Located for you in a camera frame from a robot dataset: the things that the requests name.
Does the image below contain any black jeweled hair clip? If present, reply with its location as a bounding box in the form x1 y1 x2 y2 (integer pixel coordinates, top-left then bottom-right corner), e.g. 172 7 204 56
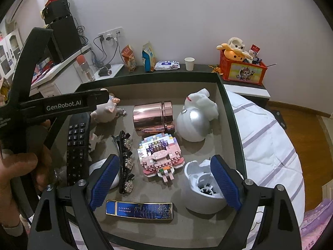
112 130 134 194

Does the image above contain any white cylindrical holder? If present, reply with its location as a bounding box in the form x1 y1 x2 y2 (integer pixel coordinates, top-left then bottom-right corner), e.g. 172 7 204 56
181 160 227 214

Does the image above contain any black remote control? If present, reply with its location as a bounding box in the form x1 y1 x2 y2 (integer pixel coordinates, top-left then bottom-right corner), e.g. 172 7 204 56
66 112 90 186

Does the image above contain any blue gold slim box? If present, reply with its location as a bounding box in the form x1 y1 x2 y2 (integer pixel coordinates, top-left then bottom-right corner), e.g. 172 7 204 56
106 200 173 221

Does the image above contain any pink block-built toy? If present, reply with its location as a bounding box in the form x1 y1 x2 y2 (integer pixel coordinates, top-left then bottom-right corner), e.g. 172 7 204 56
137 133 185 183

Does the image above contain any pink pig doll figurine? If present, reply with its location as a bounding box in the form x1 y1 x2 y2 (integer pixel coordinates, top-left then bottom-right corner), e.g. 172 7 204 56
90 93 126 124

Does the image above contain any rose gold metallic canister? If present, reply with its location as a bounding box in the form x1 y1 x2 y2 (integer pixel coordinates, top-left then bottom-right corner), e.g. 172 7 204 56
133 102 174 137

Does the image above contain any white astronaut figurine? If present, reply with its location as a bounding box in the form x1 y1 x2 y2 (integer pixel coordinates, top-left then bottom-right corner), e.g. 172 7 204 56
175 88 219 142

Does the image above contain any hello kitty block figure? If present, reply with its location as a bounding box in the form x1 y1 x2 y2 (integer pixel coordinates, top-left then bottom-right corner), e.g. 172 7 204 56
89 133 101 152

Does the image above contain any person left hand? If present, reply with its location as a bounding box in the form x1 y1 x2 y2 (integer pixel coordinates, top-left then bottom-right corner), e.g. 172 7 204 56
0 119 53 227

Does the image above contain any white striped quilted tablecloth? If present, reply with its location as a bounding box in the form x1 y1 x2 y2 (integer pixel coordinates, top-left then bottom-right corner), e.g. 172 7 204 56
225 89 306 250

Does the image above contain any pink box with black rim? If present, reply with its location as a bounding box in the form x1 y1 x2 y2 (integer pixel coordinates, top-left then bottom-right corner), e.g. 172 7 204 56
44 71 248 250

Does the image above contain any white desk with drawers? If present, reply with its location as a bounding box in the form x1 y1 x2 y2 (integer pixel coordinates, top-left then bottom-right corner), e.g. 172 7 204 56
30 44 91 98

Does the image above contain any white glass-door cabinet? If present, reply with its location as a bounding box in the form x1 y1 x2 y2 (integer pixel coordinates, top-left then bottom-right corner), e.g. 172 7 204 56
0 29 23 82

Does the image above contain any clear bottle red cap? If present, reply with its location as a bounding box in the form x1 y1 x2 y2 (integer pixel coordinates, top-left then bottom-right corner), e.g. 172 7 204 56
76 54 95 81

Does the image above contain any black square floor stand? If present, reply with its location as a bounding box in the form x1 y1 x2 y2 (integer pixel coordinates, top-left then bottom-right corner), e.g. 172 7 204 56
271 110 287 130

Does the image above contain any pink bedsheet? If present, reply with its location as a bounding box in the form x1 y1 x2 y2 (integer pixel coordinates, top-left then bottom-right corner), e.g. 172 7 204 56
300 199 332 249

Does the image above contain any white air conditioner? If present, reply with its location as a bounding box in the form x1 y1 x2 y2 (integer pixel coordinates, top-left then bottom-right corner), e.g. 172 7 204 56
5 0 25 23

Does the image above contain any orange toy storage crate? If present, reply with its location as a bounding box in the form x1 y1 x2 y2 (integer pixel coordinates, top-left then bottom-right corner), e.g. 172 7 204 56
220 50 267 85

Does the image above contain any black speaker box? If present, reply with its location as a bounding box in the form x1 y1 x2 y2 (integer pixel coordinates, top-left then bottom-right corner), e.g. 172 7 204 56
41 0 71 24

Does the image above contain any orange snack bag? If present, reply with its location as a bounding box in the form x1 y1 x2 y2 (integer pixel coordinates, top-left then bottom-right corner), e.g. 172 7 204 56
121 45 137 72

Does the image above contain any white paper cup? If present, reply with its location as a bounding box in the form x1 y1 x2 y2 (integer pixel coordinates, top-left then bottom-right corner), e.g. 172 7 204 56
184 57 195 71

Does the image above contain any wet wipes pack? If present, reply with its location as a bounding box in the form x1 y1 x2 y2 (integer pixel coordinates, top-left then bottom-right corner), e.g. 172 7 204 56
154 60 180 71

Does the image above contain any blue white snack bag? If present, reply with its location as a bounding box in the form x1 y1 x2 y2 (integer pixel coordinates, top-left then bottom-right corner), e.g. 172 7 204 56
142 42 156 72

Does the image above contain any yellow plush toy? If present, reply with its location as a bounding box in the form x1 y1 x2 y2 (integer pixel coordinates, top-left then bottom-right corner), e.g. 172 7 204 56
216 43 253 61

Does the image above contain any white wall power strip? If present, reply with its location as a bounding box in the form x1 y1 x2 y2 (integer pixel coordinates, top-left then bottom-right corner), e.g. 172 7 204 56
98 27 124 41

